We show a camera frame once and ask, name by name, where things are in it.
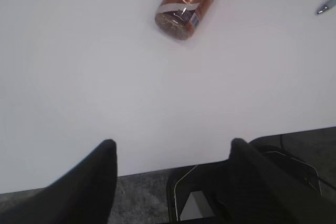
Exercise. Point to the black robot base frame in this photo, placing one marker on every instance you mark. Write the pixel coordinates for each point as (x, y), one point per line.
(194, 193)

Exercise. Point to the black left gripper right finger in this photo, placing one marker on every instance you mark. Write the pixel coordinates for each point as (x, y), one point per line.
(255, 190)

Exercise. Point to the blue grey pen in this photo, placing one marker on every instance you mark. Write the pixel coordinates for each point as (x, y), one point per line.
(329, 4)

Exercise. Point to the brown coffee drink bottle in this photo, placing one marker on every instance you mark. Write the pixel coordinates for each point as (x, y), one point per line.
(180, 18)

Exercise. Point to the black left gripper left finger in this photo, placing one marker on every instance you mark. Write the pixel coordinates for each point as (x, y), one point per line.
(84, 195)

